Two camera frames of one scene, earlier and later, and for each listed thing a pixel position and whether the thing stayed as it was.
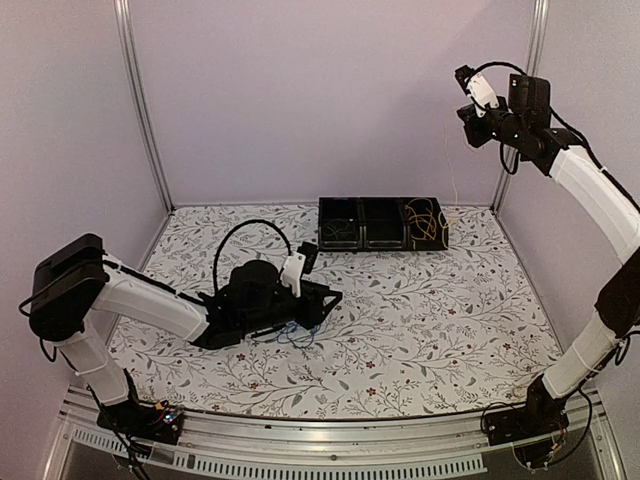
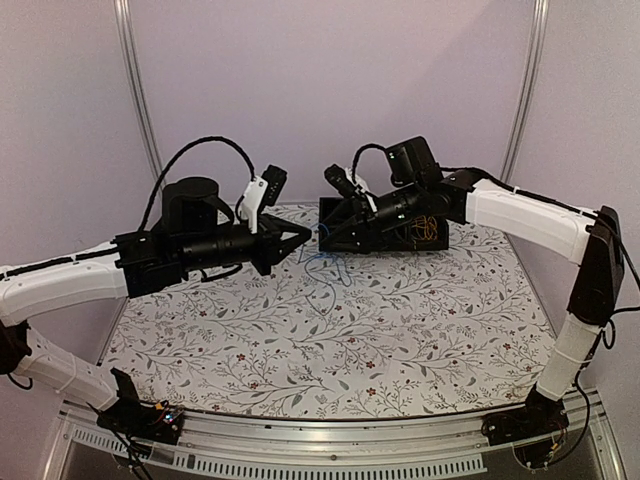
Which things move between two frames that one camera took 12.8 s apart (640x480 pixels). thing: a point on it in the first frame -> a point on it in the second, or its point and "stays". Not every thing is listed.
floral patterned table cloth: (418, 334) stays
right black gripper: (476, 137) -> (362, 221)
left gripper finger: (321, 291) -> (277, 227)
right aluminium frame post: (534, 60) stays
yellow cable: (421, 218) stays
